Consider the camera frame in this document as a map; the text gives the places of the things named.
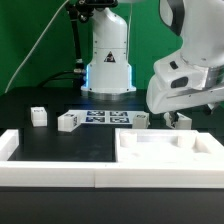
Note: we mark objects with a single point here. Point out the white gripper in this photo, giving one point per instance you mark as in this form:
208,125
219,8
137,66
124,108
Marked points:
172,89

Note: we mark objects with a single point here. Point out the white left fence block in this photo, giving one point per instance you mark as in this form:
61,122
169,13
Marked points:
9,141

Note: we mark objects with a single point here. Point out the blue april tag sheet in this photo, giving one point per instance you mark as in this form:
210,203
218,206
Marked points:
107,116

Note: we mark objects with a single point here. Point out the white front fence wall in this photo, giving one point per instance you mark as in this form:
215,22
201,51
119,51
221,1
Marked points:
110,175

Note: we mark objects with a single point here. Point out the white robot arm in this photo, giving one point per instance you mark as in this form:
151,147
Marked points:
200,24

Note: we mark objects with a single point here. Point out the white square tabletop part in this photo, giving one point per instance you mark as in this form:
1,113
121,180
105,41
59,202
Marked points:
166,146

